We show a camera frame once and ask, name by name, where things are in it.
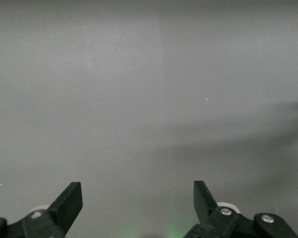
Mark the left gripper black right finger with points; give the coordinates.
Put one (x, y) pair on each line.
(206, 205)

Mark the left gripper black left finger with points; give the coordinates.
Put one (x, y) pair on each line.
(67, 205)

